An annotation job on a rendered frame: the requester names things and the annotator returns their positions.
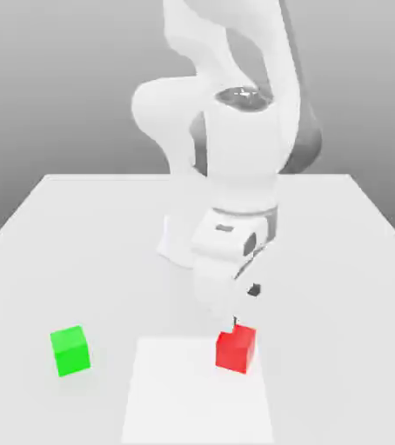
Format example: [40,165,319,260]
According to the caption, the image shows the small red cube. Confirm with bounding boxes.
[214,323,257,375]

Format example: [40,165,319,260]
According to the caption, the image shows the small green cube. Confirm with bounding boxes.
[50,324,91,378]

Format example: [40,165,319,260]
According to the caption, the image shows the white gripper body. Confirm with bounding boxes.
[191,244,267,316]

